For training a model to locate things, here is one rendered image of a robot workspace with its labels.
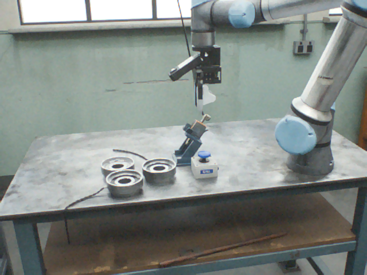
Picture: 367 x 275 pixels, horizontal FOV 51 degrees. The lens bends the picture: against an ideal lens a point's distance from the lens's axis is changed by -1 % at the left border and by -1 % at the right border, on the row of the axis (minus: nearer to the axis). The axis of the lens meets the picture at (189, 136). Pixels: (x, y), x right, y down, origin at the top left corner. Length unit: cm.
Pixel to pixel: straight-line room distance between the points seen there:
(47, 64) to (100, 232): 158
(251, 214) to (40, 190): 76
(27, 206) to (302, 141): 77
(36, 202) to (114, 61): 171
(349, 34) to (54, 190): 91
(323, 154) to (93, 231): 83
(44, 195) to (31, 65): 169
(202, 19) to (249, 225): 73
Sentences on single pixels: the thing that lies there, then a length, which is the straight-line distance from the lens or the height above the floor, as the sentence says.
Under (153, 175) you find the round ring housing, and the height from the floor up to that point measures 83.
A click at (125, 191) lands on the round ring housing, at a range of 110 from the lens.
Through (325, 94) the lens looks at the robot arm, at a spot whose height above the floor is 109.
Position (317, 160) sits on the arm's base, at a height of 85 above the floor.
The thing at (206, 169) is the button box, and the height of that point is 83.
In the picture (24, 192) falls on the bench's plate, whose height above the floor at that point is 80.
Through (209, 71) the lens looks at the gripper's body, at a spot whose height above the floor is 111.
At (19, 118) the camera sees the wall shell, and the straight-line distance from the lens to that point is 289.
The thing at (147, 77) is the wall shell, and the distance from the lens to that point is 275.
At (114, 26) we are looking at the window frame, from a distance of 260.
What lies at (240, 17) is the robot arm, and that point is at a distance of 112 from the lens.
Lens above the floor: 135
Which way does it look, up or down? 21 degrees down
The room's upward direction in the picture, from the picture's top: 1 degrees counter-clockwise
